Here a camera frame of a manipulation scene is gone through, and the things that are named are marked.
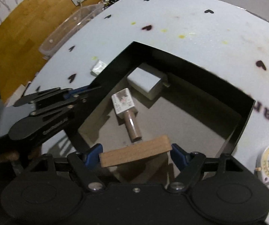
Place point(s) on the clear plastic storage bin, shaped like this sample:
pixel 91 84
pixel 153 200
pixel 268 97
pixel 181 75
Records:
pixel 68 28

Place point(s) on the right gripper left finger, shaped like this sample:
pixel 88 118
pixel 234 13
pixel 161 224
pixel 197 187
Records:
pixel 81 165

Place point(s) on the brown carved wooden coaster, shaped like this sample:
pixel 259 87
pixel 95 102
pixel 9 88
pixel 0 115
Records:
pixel 135 152

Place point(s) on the white rectangular charger block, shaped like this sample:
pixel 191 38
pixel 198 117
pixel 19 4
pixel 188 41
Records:
pixel 147 80

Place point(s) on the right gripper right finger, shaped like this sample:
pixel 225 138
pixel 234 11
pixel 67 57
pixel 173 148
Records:
pixel 190 167

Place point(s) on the black storage box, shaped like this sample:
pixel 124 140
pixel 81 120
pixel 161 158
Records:
pixel 195 108

